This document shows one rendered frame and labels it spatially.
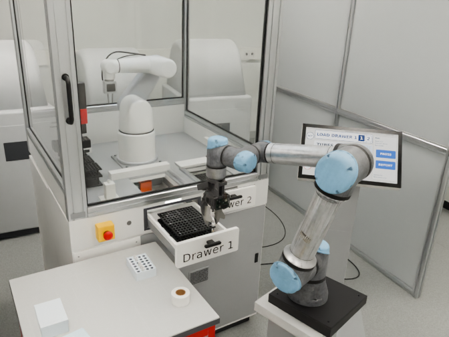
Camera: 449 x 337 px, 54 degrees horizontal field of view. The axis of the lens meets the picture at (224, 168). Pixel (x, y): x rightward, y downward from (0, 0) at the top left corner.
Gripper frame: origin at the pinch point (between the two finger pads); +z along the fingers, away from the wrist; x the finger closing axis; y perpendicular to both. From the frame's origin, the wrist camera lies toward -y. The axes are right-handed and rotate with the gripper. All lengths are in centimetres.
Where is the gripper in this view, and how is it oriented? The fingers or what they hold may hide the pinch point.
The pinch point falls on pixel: (211, 220)
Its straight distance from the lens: 175.7
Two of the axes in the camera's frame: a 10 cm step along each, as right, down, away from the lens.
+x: 8.5, -1.6, 5.0
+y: 5.2, 3.5, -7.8
